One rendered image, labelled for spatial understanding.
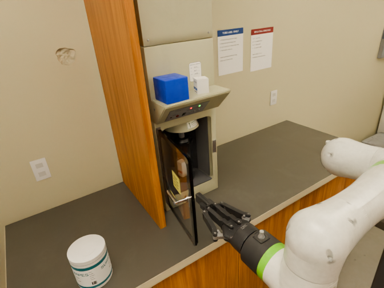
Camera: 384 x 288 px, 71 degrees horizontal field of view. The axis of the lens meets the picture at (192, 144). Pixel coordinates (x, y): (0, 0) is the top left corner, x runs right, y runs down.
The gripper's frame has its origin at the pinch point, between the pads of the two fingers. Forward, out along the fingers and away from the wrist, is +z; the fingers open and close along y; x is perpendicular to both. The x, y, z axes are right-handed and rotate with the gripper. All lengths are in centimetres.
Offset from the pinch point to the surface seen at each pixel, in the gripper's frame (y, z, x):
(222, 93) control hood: -34, 33, -19
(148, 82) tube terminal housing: -7, 44, -28
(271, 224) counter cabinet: -51, 17, 51
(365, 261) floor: -145, 2, 132
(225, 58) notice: -80, 87, -21
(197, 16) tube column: -31, 44, -49
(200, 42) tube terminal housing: -32, 44, -39
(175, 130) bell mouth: -18, 48, -2
